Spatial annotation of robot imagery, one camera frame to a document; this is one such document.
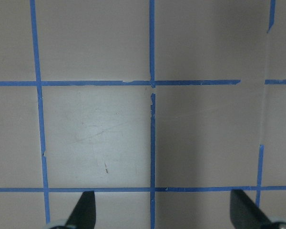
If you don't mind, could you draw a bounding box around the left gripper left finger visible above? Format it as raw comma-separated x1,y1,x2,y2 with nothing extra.
46,191,96,229

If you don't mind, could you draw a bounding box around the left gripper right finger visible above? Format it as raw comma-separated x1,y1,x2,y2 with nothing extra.
230,189,286,229

